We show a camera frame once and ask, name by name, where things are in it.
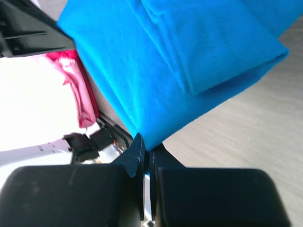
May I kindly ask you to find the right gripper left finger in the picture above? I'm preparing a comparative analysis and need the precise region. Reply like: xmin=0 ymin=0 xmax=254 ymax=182
xmin=0 ymin=134 xmax=145 ymax=227

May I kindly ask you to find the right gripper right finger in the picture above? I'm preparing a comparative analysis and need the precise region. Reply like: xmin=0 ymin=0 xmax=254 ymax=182
xmin=149 ymin=145 xmax=291 ymax=227

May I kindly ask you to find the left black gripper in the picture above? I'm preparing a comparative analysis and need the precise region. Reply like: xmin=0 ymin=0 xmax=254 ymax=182
xmin=0 ymin=0 xmax=75 ymax=58

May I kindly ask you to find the blue t shirt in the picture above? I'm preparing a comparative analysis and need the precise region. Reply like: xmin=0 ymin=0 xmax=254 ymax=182
xmin=58 ymin=0 xmax=303 ymax=150

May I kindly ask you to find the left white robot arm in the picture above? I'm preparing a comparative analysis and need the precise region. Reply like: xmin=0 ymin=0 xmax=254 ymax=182
xmin=0 ymin=0 xmax=98 ymax=181

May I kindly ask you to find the pink folded t shirt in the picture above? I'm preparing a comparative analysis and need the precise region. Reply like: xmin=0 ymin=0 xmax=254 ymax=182
xmin=0 ymin=49 xmax=100 ymax=152

